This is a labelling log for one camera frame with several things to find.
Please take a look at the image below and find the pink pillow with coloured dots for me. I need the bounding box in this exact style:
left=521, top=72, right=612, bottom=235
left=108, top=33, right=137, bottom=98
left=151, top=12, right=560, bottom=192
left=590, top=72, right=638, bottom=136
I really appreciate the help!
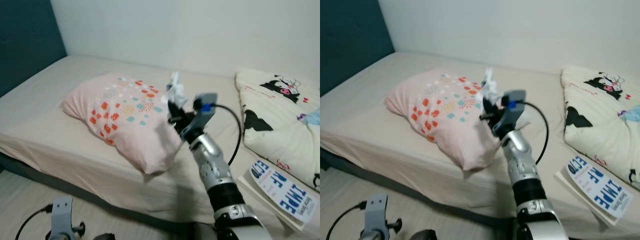
left=60, top=71, right=194, bottom=175
left=384, top=68, right=506, bottom=173

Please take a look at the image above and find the cream cartoon print blanket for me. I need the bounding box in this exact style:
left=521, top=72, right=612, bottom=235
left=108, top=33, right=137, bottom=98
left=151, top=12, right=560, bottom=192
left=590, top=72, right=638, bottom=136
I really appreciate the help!
left=561, top=65, right=640, bottom=191
left=235, top=68, right=321, bottom=189

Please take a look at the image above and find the dark bed frame base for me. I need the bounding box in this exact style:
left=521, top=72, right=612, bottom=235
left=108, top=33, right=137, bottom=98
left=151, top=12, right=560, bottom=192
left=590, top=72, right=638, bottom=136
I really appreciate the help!
left=0, top=152, right=201, bottom=237
left=320, top=147, right=516, bottom=236

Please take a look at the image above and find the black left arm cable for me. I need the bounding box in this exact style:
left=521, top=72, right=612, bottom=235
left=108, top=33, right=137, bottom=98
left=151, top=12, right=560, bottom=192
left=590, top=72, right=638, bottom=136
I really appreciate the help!
left=15, top=204, right=55, bottom=240
left=326, top=201, right=369, bottom=240

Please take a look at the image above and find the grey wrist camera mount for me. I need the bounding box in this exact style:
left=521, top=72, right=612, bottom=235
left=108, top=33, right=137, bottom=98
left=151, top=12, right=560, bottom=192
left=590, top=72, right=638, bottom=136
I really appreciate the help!
left=492, top=90, right=528, bottom=141
left=50, top=196, right=75, bottom=236
left=181, top=93, right=219, bottom=144
left=363, top=194, right=390, bottom=235

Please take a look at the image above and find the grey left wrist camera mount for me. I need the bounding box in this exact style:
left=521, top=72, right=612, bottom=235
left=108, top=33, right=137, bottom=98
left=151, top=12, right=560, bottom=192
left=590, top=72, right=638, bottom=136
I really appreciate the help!
left=50, top=196, right=75, bottom=236
left=363, top=194, right=390, bottom=235

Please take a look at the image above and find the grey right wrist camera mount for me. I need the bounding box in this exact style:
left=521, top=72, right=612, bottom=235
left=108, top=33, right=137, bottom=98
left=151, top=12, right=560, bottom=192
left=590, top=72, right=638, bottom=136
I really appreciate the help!
left=492, top=90, right=528, bottom=141
left=181, top=93, right=219, bottom=144

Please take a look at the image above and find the white tissue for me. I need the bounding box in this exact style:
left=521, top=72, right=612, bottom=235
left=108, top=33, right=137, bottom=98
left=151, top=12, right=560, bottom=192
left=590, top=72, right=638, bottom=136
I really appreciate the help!
left=481, top=67, right=504, bottom=103
left=164, top=71, right=187, bottom=106

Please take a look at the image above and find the white book with blue letters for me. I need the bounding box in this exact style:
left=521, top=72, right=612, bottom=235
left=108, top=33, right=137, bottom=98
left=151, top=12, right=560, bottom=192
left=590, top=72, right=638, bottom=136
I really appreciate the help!
left=236, top=159, right=320, bottom=232
left=554, top=155, right=635, bottom=228

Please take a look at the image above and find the blue upholstered headboard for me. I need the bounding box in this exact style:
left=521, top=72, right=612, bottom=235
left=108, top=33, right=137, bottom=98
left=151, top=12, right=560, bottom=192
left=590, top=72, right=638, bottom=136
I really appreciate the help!
left=320, top=0, right=396, bottom=99
left=0, top=0, right=68, bottom=99

